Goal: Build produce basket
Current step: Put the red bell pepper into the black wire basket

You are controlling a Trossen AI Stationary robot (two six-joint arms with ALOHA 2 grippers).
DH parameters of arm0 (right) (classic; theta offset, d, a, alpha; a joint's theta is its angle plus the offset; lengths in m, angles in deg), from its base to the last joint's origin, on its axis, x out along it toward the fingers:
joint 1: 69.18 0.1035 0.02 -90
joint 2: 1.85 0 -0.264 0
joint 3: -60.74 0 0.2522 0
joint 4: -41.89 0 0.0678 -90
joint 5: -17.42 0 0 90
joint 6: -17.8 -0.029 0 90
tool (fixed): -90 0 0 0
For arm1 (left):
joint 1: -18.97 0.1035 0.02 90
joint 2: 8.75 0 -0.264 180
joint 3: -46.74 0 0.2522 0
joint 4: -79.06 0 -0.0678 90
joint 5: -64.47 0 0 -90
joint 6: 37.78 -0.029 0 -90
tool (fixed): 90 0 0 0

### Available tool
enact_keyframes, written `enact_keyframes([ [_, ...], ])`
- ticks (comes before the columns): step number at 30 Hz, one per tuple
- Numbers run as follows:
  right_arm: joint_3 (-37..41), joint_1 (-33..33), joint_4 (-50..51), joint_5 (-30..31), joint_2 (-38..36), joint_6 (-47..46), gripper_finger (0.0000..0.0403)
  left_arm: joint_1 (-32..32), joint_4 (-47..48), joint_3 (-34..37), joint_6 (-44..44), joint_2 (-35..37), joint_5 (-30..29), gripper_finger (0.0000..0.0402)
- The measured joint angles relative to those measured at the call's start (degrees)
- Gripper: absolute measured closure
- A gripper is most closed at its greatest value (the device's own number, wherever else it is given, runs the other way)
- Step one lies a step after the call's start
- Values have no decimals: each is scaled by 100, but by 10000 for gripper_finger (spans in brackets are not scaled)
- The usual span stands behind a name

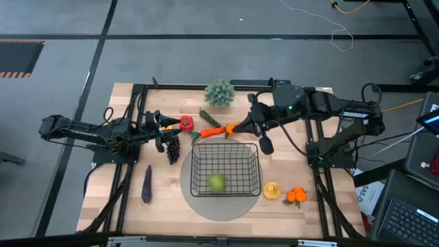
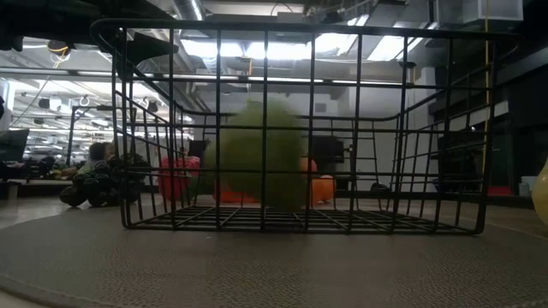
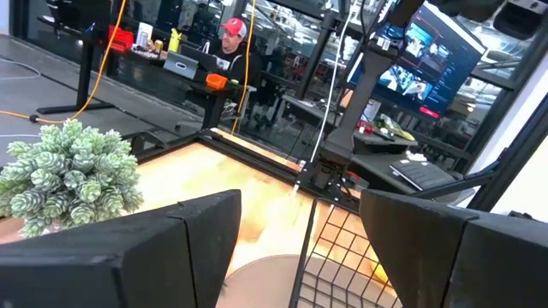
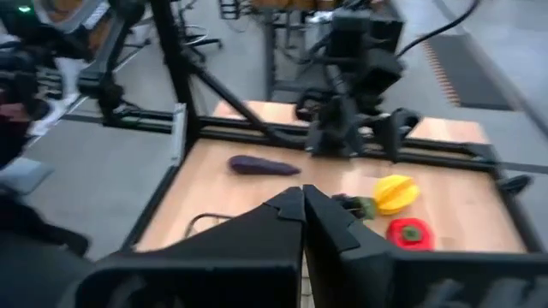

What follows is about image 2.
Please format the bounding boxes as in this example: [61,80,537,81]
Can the green apple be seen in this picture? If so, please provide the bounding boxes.
[200,98,308,214]

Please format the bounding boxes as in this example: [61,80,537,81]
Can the red bell pepper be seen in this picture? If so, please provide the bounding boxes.
[157,155,202,203]

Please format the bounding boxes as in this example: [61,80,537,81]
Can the dark grape bunch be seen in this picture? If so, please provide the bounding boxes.
[58,147,152,209]

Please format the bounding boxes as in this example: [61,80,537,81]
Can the yellow pear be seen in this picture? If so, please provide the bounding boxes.
[531,157,548,227]

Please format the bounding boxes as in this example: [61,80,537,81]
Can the round grey placemat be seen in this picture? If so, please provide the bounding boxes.
[0,204,548,308]

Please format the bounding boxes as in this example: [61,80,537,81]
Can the person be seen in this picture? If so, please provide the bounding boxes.
[76,141,117,176]

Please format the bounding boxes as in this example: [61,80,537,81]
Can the red background object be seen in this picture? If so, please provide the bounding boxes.
[487,185,514,198]

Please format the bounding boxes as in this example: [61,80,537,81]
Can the white containers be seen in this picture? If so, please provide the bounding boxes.
[519,175,541,198]

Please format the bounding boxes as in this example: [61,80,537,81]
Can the dark computer monitor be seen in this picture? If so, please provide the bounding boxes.
[0,127,30,163]

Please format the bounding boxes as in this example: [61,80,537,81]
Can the black wire basket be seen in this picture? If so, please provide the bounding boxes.
[89,17,522,236]

